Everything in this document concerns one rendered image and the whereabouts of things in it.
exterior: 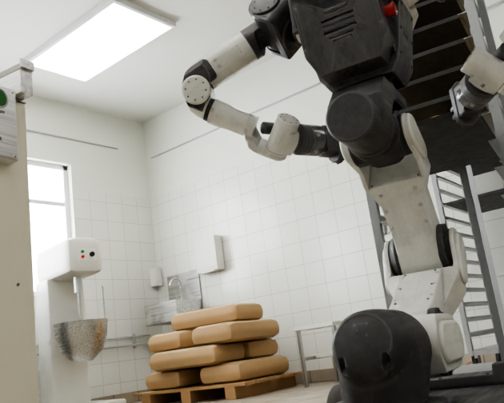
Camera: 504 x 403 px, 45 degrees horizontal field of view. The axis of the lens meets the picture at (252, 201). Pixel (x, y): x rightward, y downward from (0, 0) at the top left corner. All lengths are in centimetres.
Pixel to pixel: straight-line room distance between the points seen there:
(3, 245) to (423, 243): 98
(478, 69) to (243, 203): 456
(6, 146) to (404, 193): 92
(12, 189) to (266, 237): 462
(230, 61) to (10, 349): 93
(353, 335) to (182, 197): 550
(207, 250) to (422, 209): 459
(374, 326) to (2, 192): 70
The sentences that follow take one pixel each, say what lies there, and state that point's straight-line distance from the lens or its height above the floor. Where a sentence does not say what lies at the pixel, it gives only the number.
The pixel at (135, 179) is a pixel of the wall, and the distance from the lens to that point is 684.
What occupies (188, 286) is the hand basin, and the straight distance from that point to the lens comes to 634.
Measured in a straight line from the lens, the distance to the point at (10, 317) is 115.
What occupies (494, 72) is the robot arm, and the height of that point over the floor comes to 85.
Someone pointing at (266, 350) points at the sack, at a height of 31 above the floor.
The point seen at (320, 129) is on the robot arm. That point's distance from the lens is 173.
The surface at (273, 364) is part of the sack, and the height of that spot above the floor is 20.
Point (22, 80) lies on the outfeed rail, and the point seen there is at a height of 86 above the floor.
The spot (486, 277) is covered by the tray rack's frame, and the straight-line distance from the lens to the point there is 267.
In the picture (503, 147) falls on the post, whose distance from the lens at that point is 208.
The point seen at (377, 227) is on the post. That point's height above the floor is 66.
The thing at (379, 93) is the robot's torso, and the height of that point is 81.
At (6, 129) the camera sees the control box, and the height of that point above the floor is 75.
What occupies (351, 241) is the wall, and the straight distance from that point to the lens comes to 519.
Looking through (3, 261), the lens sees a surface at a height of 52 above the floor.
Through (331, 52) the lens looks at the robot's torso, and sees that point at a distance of 146.
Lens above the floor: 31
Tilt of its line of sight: 14 degrees up
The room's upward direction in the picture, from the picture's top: 8 degrees counter-clockwise
